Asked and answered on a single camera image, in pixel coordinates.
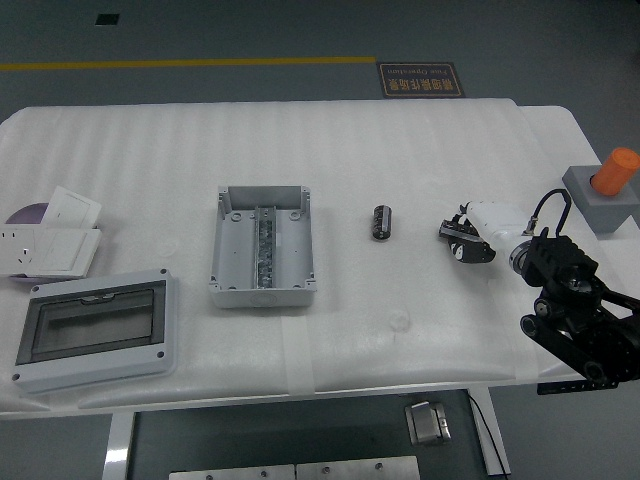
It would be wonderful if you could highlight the purple disc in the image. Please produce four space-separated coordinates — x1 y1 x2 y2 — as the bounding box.
0 201 52 285

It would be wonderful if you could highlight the white wall socket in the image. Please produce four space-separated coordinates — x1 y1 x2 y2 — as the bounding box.
0 224 40 277

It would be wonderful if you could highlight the white table leg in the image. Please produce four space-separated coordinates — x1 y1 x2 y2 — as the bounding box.
468 388 513 478
101 411 140 480

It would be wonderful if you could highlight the orange cylinder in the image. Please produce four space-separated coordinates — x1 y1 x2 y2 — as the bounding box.
592 146 640 198

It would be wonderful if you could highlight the grey block base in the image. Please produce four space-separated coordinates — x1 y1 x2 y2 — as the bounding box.
561 164 640 236

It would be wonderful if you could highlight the metal DIN rail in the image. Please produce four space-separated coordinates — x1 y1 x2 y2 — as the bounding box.
253 204 278 291

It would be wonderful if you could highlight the black table control panel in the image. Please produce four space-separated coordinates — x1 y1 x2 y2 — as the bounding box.
536 379 622 397

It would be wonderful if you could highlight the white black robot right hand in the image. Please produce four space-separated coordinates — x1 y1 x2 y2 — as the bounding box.
438 199 532 265

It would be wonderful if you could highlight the dark floor sign orange text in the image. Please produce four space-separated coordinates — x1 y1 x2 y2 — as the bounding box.
376 61 467 100

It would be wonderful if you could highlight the thin black cable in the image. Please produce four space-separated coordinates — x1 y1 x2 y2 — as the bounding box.
468 393 505 477

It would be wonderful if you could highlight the white tape strip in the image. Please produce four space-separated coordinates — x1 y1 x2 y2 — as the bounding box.
513 344 542 389
280 316 317 397

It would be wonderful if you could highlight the white foam mat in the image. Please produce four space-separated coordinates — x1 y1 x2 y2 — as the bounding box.
0 97 544 412

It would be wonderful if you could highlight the white switch plate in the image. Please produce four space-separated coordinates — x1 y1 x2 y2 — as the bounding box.
35 227 103 280

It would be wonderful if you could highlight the grey distribution box clear cover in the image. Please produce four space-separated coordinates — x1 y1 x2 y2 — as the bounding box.
10 268 180 396

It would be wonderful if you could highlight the grey metal plate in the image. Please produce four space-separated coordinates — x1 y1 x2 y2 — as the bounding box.
168 464 297 480
295 455 422 480

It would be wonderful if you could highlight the silver metal bracket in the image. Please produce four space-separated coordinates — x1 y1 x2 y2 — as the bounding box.
403 400 453 447

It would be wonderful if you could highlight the open grey junction box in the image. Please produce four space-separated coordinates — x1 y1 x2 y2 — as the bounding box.
208 184 319 309

